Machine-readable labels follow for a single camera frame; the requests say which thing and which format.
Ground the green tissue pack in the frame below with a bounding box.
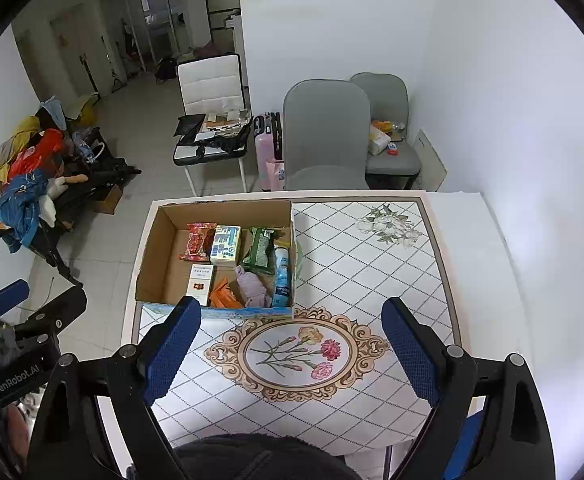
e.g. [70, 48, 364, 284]
[242, 227, 278, 275]

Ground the light blue tube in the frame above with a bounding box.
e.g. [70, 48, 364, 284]
[271, 245, 293, 308]

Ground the black metal rack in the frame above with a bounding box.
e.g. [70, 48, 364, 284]
[0, 130, 140, 286]

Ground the black bag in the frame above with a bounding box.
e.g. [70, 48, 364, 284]
[174, 125, 250, 161]

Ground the red tissue pack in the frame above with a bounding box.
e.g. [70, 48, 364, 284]
[179, 222, 218, 263]

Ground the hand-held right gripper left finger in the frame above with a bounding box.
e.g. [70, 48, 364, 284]
[31, 296, 203, 480]

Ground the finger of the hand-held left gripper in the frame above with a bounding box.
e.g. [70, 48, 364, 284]
[0, 279, 30, 318]
[14, 286, 88, 346]

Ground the blue and white tissue pack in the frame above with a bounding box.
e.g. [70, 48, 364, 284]
[209, 225, 242, 266]

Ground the black folder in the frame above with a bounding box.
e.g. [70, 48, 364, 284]
[174, 114, 206, 137]

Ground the small brown cardboard box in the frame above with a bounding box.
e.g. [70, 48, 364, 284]
[92, 185, 124, 216]

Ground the person's dark fleece clothing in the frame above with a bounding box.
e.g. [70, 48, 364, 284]
[174, 434, 363, 480]

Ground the white leaning panel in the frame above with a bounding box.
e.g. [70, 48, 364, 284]
[414, 129, 448, 192]

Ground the orange snack packet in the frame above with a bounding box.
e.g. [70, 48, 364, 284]
[208, 277, 245, 309]

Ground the stack of papers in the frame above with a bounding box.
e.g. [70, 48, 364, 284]
[203, 109, 253, 133]

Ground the pile of colourful clothes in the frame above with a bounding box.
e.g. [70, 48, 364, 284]
[0, 97, 80, 253]

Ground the pink suitcase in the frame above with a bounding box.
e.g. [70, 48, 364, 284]
[253, 112, 285, 192]

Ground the white packet with red label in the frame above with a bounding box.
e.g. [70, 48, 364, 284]
[186, 264, 217, 306]

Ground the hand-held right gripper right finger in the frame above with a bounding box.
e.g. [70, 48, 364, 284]
[381, 296, 558, 480]

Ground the pink paper bag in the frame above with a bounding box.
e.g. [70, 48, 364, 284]
[264, 159, 285, 191]

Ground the grey chair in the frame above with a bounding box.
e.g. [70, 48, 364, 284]
[282, 80, 371, 192]
[349, 72, 421, 191]

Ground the white padded chair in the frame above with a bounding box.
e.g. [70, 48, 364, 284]
[173, 54, 249, 196]

